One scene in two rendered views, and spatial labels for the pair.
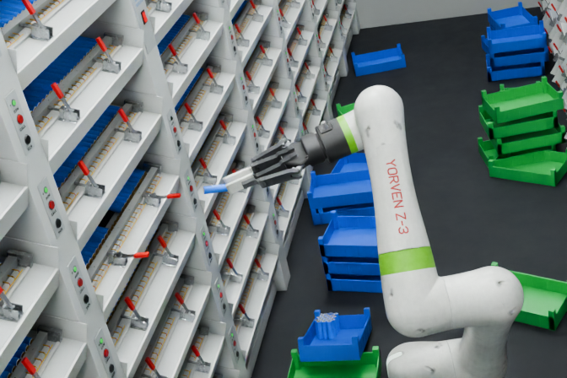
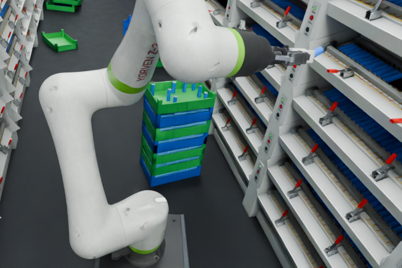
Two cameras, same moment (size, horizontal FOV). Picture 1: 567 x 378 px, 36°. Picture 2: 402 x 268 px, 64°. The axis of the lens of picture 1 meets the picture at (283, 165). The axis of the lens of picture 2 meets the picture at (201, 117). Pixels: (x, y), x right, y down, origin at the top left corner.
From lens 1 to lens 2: 243 cm
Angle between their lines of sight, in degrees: 108
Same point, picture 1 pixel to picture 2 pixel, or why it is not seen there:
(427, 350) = (134, 204)
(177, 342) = (331, 193)
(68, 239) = not seen: outside the picture
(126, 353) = (308, 107)
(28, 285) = not seen: outside the picture
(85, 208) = (358, 11)
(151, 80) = not seen: outside the picture
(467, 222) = not seen: outside the picture
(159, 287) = (353, 152)
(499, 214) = not seen: outside the picture
